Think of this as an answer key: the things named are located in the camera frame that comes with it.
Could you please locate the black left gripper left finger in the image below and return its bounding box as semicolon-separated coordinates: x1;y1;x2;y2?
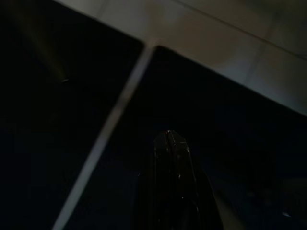
138;130;173;230

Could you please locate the black floor mat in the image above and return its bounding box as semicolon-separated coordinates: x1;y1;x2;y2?
56;45;307;230
0;0;146;230

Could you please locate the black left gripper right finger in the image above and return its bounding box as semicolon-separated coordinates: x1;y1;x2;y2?
169;130;221;230

